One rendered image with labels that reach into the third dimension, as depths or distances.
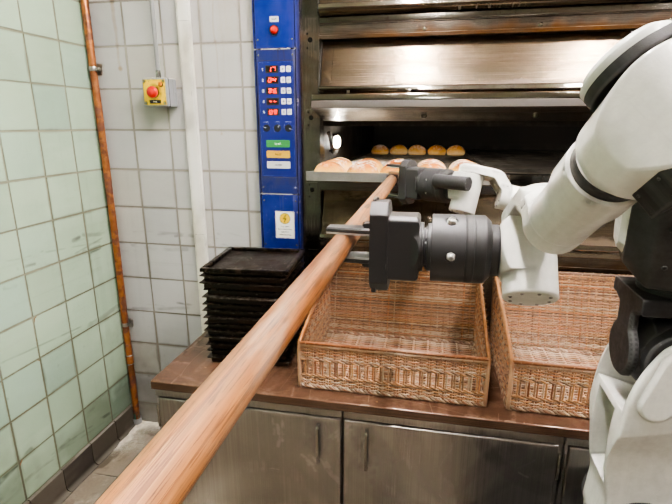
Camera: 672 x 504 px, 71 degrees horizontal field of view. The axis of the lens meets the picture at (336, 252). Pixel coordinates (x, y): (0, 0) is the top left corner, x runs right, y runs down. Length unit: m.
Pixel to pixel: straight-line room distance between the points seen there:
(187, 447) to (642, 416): 0.81
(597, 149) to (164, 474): 0.37
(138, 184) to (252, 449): 1.13
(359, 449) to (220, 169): 1.12
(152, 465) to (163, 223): 1.85
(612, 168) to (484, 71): 1.33
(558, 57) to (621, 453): 1.21
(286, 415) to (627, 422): 0.91
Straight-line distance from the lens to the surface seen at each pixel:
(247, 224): 1.90
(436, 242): 0.59
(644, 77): 0.43
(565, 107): 1.63
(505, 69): 1.74
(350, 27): 1.78
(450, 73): 1.72
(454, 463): 1.51
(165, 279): 2.13
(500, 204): 1.23
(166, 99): 1.91
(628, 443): 1.01
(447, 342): 1.78
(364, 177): 1.46
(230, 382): 0.29
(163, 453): 0.25
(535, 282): 0.60
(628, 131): 0.42
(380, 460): 1.52
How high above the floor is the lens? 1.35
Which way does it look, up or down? 15 degrees down
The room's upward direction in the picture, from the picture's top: straight up
